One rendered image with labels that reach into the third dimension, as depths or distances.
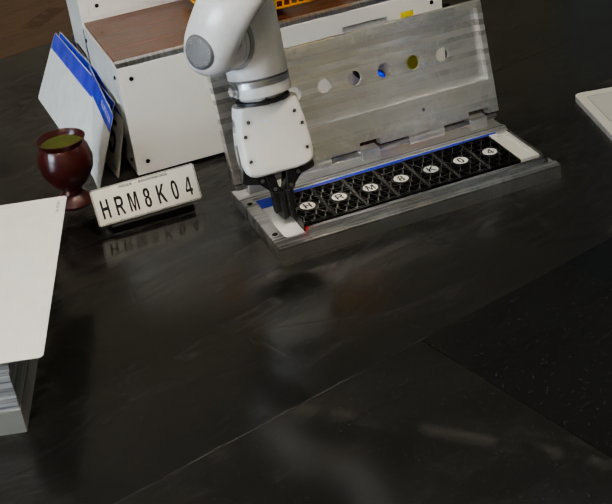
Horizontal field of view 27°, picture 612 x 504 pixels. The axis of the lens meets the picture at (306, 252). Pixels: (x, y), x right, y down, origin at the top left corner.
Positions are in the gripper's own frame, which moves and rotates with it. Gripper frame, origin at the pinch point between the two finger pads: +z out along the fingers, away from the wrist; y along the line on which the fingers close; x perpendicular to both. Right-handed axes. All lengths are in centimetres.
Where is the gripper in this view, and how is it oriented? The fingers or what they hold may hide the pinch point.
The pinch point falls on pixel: (284, 202)
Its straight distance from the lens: 176.7
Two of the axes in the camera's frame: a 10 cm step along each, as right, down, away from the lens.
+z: 1.9, 9.3, 3.2
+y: 9.2, -2.8, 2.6
